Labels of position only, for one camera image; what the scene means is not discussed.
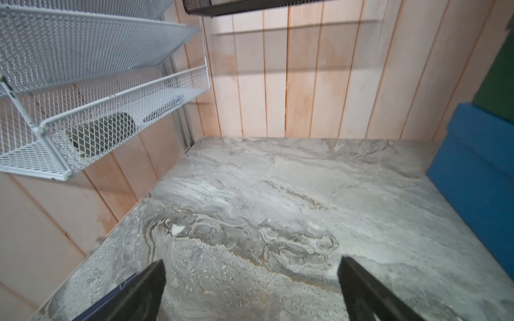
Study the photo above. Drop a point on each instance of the small green shoebox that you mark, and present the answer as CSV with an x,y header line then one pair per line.
x,y
495,94

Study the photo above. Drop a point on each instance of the blue shoebox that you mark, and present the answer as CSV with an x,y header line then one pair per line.
x,y
473,170

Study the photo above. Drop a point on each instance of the white wire shelf rack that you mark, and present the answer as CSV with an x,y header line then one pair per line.
x,y
65,63

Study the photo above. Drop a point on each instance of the black mesh basket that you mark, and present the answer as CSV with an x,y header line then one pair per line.
x,y
210,8

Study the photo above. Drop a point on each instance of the dark object in shelf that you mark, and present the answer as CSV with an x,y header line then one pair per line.
x,y
99,136

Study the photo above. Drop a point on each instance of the dark blue book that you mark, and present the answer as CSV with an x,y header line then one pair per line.
x,y
108,298

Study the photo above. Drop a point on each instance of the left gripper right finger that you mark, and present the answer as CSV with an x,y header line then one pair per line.
x,y
366,298

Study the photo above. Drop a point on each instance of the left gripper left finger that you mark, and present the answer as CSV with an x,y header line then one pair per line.
x,y
141,300

